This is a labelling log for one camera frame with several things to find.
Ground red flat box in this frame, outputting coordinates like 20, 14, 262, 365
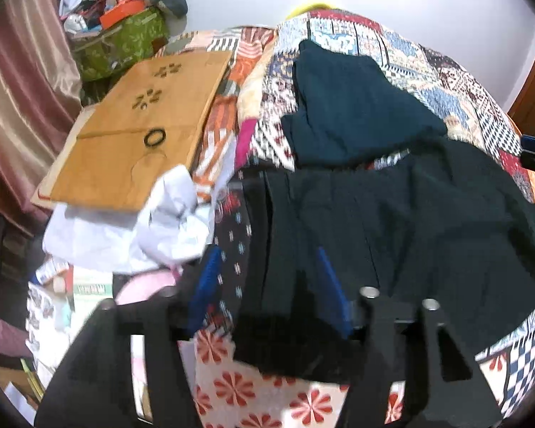
99, 0, 149, 30

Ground black pants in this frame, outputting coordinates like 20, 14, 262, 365
231, 139, 535, 385

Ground pink satin curtain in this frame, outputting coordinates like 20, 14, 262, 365
0, 0, 85, 238

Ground patchwork printed bedspread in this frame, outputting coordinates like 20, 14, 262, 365
163, 9, 535, 428

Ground yellow cloth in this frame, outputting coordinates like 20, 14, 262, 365
289, 2, 337, 17

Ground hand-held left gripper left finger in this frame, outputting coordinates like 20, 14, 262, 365
35, 246, 224, 428

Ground pink round object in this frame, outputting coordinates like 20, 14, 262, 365
115, 269, 180, 306

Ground white crumpled cloth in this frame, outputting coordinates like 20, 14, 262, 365
42, 164, 238, 276

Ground dark teal garment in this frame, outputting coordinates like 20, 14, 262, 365
280, 39, 449, 171

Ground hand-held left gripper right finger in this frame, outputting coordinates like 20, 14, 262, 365
313, 246, 505, 428

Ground pile of printed papers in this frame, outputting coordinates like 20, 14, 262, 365
26, 255, 117, 368

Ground green patterned bag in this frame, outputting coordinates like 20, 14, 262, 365
70, 6, 171, 83

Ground flattened brown cardboard box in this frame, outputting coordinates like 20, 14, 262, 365
30, 49, 235, 213

